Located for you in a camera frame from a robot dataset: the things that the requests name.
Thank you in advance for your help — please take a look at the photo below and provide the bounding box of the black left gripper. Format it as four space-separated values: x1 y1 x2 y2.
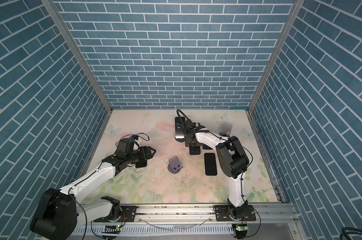
125 145 157 165

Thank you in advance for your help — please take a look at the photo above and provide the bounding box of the purple metal phone stand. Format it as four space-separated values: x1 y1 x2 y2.
219 123 233 138

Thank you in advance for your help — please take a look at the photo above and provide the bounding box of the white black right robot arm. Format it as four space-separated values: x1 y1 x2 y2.
175 117 251 220

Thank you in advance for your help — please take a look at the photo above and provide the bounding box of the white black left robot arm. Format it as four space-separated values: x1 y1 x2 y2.
30 136 156 240

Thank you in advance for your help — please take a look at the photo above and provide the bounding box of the right controller board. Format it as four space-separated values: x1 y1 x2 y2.
235 224 248 232

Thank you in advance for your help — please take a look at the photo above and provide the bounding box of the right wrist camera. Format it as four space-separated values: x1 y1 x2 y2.
195 125 210 133

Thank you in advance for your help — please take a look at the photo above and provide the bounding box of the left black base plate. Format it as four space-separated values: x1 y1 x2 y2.
120 205 138 223

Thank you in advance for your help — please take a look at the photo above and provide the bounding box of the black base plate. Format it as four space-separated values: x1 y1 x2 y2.
120 205 138 223
213 204 256 222

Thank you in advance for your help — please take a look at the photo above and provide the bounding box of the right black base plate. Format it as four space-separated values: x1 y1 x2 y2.
213 204 256 222

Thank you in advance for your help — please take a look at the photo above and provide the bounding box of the white slotted cable duct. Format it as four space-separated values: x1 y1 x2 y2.
72 224 234 237

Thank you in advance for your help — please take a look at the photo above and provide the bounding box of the aluminium mounting rail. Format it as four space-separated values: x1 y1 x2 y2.
66 203 293 224

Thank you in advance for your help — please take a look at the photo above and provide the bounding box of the black cable bundle corner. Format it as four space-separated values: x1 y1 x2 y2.
340 227 362 240

